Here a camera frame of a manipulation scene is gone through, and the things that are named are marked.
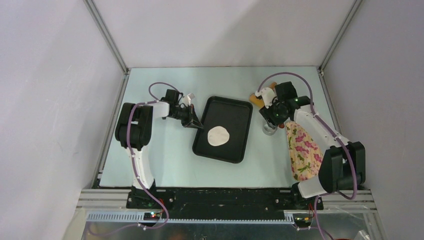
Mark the black baking tray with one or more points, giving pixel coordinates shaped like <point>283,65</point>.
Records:
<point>235,117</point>

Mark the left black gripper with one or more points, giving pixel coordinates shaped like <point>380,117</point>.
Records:
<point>191,118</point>

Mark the small round metal cup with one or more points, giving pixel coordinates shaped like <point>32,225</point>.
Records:
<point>268,128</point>

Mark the wooden dough roller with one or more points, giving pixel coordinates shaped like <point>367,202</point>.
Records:
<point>252,98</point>

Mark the floral cloth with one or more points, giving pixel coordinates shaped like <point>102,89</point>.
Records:
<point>305,154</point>

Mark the white dough ball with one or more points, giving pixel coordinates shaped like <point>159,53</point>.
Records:
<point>218,136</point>

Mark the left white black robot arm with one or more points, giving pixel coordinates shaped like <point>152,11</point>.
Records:
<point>135,127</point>

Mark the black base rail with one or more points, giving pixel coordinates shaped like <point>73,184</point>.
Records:
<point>214,203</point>

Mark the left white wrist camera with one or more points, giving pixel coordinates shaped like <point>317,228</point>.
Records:
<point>187,99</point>

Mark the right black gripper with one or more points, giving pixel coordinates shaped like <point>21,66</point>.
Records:
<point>266,113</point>

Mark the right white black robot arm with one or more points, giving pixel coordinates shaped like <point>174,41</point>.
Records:
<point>333,162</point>

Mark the aluminium frame with cable duct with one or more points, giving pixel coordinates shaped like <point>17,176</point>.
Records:
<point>333,217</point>

